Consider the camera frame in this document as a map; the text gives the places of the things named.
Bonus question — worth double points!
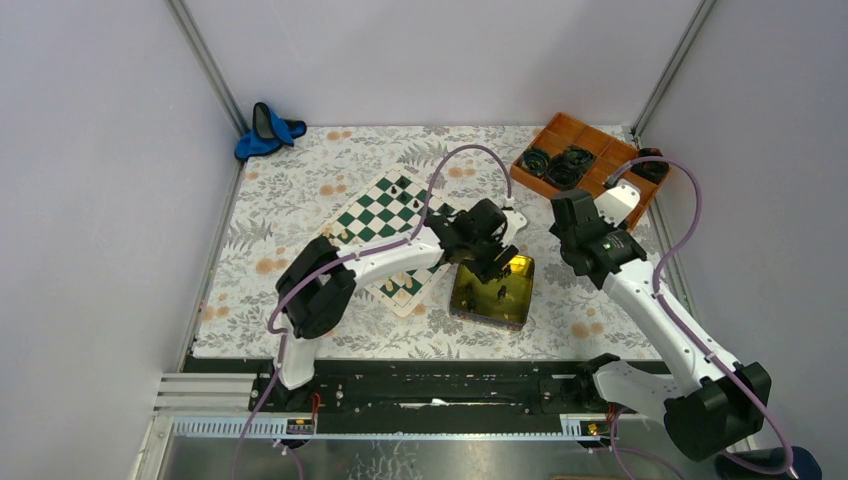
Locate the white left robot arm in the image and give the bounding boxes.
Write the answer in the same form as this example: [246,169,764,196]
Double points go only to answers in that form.
[268,199,528,411]

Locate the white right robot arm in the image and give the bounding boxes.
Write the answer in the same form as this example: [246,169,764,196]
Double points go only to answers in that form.
[550,183,771,461]

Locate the green white chess board mat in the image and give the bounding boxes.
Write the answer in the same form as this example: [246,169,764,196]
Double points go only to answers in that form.
[320,167,449,317]

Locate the yellow metal tray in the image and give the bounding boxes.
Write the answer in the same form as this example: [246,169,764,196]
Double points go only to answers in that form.
[449,255,535,332]

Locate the black tape roll middle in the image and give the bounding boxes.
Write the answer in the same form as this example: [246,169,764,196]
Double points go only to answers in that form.
[543,146,595,191]

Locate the black tape roll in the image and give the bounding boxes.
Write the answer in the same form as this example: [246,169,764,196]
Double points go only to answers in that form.
[631,148,670,185]
[519,147,550,178]
[543,146,595,191]

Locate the orange compartment organizer box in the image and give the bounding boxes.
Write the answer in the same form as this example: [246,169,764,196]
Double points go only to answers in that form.
[510,113,660,199]

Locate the black tape roll right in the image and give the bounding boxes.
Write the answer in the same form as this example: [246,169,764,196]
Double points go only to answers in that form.
[631,148,670,185]

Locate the black tape roll left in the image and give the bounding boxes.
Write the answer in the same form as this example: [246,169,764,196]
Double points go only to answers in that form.
[519,147,550,178]

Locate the floral patterned tablecloth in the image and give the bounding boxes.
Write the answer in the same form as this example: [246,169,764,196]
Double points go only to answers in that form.
[191,126,657,360]

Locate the blue black cloth glove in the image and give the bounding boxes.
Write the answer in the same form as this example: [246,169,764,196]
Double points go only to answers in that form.
[234,102,308,162]

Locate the dark cylinder bottom right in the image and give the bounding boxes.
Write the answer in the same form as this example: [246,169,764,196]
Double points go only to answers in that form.
[714,446,823,480]

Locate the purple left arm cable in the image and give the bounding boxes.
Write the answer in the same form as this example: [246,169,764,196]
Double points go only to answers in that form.
[228,144,515,480]

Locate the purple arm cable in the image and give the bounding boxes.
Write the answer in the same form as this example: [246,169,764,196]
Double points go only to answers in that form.
[228,144,515,480]
[604,156,795,480]

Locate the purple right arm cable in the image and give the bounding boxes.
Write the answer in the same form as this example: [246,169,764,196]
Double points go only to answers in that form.
[604,156,795,480]

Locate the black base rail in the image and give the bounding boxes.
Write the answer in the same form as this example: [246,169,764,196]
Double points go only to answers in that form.
[183,357,618,435]

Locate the aluminium frame post right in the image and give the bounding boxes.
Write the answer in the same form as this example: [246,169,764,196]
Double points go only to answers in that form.
[630,0,719,145]

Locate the aluminium frame post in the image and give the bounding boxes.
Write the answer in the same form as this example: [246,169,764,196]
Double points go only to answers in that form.
[164,0,248,135]
[630,0,719,145]

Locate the aluminium frame post left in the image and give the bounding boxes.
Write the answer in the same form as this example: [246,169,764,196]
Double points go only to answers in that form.
[164,0,248,135]

